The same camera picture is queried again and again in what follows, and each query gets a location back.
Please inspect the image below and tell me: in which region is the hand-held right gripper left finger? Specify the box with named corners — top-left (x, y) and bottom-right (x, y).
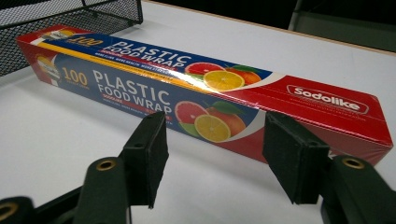
top-left (73, 111), bottom-right (170, 224)

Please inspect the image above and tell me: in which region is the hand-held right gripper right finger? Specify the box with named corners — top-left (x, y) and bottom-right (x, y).
top-left (262, 111), bottom-right (396, 224)

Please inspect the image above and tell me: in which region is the black wire mesh basket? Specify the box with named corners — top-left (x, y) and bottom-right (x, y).
top-left (0, 0), bottom-right (144, 77)

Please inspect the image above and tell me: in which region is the red and blue food wrap box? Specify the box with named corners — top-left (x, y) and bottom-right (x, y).
top-left (16, 23), bottom-right (394, 166)

